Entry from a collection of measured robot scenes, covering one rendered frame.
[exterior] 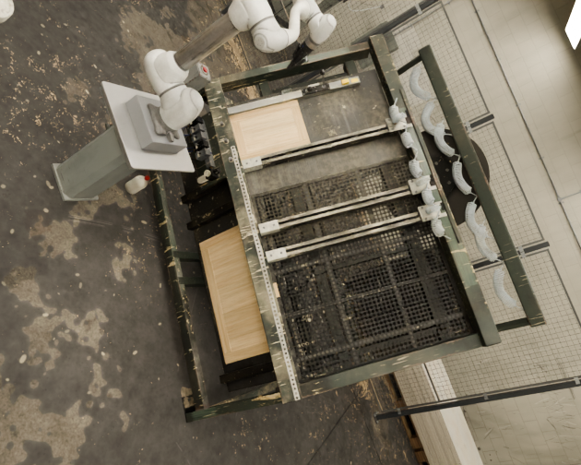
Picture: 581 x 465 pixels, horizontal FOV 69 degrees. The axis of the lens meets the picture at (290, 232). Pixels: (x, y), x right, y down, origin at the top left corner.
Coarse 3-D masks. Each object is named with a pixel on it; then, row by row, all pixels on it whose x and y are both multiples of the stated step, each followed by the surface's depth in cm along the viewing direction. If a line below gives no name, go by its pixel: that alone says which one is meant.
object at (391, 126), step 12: (396, 120) 272; (360, 132) 284; (372, 132) 287; (384, 132) 283; (396, 132) 288; (312, 144) 282; (324, 144) 284; (336, 144) 282; (348, 144) 286; (264, 156) 280; (276, 156) 281; (288, 156) 280; (300, 156) 283; (252, 168) 281
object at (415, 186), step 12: (420, 180) 259; (432, 180) 256; (384, 192) 273; (396, 192) 274; (408, 192) 272; (420, 192) 268; (336, 204) 271; (348, 204) 271; (360, 204) 271; (372, 204) 272; (300, 216) 269; (312, 216) 273; (324, 216) 269; (264, 228) 267; (276, 228) 267; (288, 228) 273
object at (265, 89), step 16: (352, 64) 310; (320, 80) 309; (304, 240) 276; (368, 256) 274; (416, 272) 273; (432, 304) 264; (336, 320) 262; (336, 336) 260; (416, 336) 261; (448, 336) 259; (336, 352) 258
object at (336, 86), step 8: (336, 88) 297; (344, 88) 299; (280, 96) 295; (288, 96) 295; (296, 96) 295; (304, 96) 296; (312, 96) 298; (248, 104) 294; (256, 104) 294; (264, 104) 294; (272, 104) 295; (232, 112) 292; (240, 112) 293
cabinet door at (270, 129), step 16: (256, 112) 294; (272, 112) 294; (288, 112) 295; (240, 128) 291; (256, 128) 291; (272, 128) 291; (288, 128) 291; (304, 128) 291; (240, 144) 288; (256, 144) 288; (272, 144) 288; (288, 144) 288; (304, 144) 288
